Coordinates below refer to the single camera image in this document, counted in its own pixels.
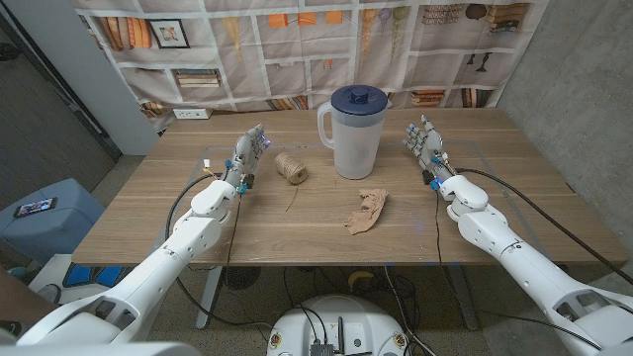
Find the dark blue pitcher lid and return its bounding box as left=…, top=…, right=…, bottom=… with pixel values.
left=330, top=84, right=390, bottom=117

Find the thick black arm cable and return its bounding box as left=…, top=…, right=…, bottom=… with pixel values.
left=165, top=171, right=273, bottom=342
left=454, top=167, right=633, bottom=286

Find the translucent white plastic pitcher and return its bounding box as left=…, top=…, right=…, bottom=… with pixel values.
left=316, top=101, right=387, bottom=180

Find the black smartphone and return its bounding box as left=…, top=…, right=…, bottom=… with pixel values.
left=13, top=197, right=58, bottom=219

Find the white table leg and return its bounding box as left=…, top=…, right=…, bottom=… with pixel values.
left=195, top=266, right=224, bottom=330

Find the yellow object under table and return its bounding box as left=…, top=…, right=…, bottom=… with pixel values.
left=347, top=270, right=376, bottom=291

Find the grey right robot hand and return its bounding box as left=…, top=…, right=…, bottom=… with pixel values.
left=403, top=115, right=455, bottom=183

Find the grey table leg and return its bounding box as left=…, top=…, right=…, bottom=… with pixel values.
left=447, top=266, right=480, bottom=331

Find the black round fan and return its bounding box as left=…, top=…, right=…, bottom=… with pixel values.
left=222, top=266, right=262, bottom=291

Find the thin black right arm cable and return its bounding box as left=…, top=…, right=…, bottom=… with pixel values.
left=434, top=190, right=602, bottom=350

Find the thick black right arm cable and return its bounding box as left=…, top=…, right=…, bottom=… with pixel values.
left=454, top=167, right=633, bottom=286

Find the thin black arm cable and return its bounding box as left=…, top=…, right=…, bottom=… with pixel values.
left=225, top=191, right=243, bottom=283
left=434, top=190, right=602, bottom=350

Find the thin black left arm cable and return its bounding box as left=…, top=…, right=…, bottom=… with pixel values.
left=225, top=191, right=243, bottom=283

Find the white wall outlet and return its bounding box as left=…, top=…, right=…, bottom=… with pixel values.
left=172, top=107, right=213, bottom=121

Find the jute twine spool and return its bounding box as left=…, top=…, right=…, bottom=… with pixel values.
left=274, top=151, right=310, bottom=213

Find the printed bookshelf backdrop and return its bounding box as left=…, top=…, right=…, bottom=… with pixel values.
left=71, top=0, right=550, bottom=133

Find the crumpled beige cloth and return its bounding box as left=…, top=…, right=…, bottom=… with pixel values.
left=343, top=188, right=390, bottom=236

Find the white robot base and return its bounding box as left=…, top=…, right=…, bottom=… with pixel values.
left=266, top=295, right=410, bottom=356

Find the blue stool with phone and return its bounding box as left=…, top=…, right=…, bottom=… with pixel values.
left=0, top=178, right=106, bottom=266

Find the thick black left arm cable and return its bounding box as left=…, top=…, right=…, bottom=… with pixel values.
left=165, top=171, right=273, bottom=342

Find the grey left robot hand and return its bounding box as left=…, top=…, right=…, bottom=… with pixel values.
left=223, top=124, right=272, bottom=185

